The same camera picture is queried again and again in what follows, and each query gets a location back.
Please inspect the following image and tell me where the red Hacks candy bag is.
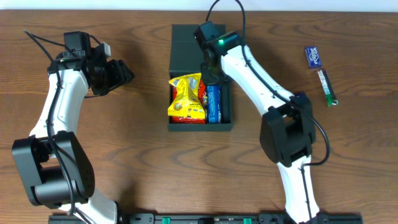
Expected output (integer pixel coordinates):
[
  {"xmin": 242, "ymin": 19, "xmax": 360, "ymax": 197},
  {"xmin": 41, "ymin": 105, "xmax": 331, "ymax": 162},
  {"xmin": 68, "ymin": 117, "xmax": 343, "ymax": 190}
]
[{"xmin": 171, "ymin": 80, "xmax": 206, "ymax": 124}]

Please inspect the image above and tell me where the blue Oreo cookie pack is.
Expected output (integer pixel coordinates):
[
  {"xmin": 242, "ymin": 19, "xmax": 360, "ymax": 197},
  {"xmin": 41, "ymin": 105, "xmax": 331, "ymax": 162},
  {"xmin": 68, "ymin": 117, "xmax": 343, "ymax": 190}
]
[{"xmin": 207, "ymin": 85, "xmax": 221, "ymax": 124}]

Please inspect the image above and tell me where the dark green box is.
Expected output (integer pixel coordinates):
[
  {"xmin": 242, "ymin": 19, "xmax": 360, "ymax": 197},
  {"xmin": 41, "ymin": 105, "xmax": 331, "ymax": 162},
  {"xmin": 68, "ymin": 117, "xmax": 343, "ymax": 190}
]
[{"xmin": 168, "ymin": 24, "xmax": 233, "ymax": 132}]

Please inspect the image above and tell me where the yellow snack packet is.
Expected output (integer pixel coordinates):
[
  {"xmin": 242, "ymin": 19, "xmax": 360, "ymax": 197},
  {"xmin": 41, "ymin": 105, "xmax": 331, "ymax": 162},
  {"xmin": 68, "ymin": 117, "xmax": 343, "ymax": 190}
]
[{"xmin": 167, "ymin": 73, "xmax": 205, "ymax": 119}]

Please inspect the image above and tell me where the small blue Eclipse mint box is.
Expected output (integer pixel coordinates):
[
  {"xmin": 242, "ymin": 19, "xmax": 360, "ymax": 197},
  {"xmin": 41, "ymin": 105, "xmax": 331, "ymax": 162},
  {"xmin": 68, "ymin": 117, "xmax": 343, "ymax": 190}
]
[{"xmin": 304, "ymin": 46, "xmax": 322, "ymax": 69}]

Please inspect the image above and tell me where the green and white wafer bar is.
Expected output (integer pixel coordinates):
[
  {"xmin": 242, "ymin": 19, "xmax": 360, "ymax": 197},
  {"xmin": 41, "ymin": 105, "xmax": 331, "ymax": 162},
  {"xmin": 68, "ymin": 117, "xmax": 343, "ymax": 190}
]
[{"xmin": 317, "ymin": 69, "xmax": 338, "ymax": 107}]

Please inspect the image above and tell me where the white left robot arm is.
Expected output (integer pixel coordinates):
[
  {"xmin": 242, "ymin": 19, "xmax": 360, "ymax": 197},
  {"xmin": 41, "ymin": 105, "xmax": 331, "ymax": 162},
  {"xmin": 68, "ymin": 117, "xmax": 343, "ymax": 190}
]
[{"xmin": 12, "ymin": 31, "xmax": 134, "ymax": 223}]

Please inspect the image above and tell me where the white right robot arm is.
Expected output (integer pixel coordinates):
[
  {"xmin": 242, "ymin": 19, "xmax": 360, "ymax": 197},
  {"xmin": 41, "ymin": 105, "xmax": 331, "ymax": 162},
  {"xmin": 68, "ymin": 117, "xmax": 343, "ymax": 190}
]
[{"xmin": 193, "ymin": 21, "xmax": 320, "ymax": 223}]

